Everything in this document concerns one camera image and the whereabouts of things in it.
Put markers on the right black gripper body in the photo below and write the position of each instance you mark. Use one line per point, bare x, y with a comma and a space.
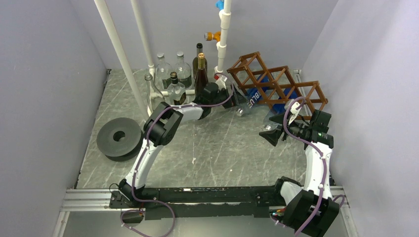
297, 130

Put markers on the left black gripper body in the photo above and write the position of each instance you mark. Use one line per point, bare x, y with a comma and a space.
232, 101

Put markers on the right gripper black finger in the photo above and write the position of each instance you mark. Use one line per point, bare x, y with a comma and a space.
279, 119
272, 136

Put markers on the blue labelled clear bottle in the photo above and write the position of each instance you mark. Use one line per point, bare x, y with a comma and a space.
247, 102

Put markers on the dark bottle gold cap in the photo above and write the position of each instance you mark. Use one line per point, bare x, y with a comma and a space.
201, 74

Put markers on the clear bottle dark label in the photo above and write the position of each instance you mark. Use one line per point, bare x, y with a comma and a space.
183, 70

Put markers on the small dark capped bottle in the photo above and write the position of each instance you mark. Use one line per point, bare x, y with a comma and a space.
176, 90

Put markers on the dark bottle silver cap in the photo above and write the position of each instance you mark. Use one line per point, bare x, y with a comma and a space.
199, 48

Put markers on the clear bottle red green label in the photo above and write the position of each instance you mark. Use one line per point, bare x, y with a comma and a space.
163, 71

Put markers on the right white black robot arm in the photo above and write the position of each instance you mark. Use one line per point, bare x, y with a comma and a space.
309, 208

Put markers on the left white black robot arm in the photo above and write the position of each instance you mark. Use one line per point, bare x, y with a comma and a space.
161, 127

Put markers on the brown wooden wine rack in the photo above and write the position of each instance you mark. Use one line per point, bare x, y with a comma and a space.
250, 71

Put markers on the standing clear empty bottle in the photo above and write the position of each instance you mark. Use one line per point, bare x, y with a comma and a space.
154, 95

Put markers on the orange valve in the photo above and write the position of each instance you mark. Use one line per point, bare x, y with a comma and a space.
208, 36

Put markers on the blue valve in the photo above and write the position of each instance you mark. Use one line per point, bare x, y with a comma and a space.
220, 4

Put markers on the slanted white pvc pipe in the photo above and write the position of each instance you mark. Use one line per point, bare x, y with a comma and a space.
108, 22

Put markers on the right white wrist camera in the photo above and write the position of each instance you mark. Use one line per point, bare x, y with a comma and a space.
294, 111

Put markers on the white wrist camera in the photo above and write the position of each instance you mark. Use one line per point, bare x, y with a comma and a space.
222, 81
294, 111

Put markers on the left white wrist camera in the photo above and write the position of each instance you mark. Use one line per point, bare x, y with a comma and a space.
222, 81

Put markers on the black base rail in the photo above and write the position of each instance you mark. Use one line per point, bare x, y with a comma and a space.
159, 203

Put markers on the white pvc pipe frame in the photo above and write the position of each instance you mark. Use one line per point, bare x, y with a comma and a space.
225, 17

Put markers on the aluminium frame rail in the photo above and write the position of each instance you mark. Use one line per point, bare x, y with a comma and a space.
98, 200

